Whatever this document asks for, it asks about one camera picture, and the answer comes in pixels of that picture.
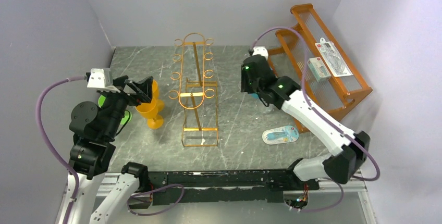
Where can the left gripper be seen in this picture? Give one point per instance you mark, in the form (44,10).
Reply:
(144,90)

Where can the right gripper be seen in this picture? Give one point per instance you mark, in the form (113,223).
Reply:
(251,79)

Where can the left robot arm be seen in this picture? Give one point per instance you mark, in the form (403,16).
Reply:
(94,129)

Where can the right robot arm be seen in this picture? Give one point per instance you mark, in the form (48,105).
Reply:
(345,147)

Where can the clear flute glass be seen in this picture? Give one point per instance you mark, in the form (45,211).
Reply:
(264,110)

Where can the orange plastic goblet rear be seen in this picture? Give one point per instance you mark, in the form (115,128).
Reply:
(155,91)

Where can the orange plastic goblet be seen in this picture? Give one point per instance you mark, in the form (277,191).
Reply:
(155,91)
(150,112)

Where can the orange plastic goblet front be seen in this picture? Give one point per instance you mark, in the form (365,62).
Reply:
(150,112)

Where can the green plastic goblet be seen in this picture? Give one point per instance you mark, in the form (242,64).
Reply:
(127,115)

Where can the orange wooden shelf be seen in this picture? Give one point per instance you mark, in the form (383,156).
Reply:
(332,80)

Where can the small teal box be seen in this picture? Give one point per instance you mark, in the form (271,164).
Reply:
(318,69)

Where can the toothbrush blister pack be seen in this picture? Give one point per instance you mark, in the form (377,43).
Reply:
(280,135)

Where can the white blister package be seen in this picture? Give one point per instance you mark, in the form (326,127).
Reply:
(333,59)

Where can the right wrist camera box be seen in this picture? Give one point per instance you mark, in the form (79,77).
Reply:
(260,50)

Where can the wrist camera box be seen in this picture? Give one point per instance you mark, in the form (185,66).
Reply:
(260,50)
(100,78)

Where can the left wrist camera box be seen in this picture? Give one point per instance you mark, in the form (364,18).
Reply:
(100,78)

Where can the gold wire wine glass rack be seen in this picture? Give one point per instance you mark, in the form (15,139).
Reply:
(191,95)

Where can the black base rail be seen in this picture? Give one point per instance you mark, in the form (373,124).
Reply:
(227,186)

